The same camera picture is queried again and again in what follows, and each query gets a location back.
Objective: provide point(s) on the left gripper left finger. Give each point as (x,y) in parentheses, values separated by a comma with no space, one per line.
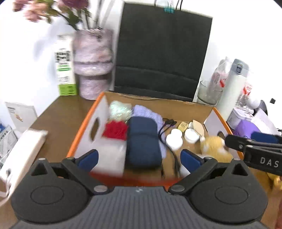
(56,192)

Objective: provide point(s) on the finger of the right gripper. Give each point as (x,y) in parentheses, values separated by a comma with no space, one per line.
(265,138)

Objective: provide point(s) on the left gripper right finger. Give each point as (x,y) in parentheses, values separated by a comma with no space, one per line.
(221,192)

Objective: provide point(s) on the white yellow plush sheep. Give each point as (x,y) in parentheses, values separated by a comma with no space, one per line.
(214,146)

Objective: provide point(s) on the small white round cap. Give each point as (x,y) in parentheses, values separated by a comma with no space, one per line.
(176,132)

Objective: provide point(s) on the beige cube box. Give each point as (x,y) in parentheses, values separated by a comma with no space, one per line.
(183,126)

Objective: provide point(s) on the red knitted item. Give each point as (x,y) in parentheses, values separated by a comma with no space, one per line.
(116,130)

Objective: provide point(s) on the navy blue pouch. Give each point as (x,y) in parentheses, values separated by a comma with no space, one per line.
(143,148)

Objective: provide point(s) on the purple knitted cloth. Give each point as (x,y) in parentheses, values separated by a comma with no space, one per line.
(142,111)

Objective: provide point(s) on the white frilly round item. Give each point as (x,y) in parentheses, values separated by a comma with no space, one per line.
(191,136)

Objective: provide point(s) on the purple tissue pack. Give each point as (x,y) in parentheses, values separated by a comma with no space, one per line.
(240,123)

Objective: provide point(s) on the right plastic water bottle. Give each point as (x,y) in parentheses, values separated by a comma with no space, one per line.
(244,95)

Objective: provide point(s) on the plastic water bottle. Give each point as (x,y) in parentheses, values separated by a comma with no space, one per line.
(219,76)
(244,95)

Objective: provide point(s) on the white power strip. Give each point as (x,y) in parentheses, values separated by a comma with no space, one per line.
(20,159)

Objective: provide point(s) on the clear drinking glass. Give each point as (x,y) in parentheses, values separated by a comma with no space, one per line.
(208,95)

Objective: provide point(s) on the white thermos bottle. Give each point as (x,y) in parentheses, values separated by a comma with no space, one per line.
(234,84)

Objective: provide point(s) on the left plastic water bottle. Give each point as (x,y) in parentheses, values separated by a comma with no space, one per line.
(219,76)

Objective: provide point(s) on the white booklet box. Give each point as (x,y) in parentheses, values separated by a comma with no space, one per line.
(22,116)

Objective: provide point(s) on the red cardboard box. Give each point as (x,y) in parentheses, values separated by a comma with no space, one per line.
(89,136)

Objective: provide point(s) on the iridescent ball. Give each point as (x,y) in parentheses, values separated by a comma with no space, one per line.
(119,111)

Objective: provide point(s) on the black paper shopping bag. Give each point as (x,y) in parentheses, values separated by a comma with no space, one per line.
(160,54)

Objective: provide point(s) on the white green milk carton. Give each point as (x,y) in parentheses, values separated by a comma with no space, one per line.
(64,65)

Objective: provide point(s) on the purple marbled vase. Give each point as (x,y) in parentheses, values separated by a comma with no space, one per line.
(93,61)

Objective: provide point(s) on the dried pink flower bouquet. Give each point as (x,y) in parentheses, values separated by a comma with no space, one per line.
(73,12)

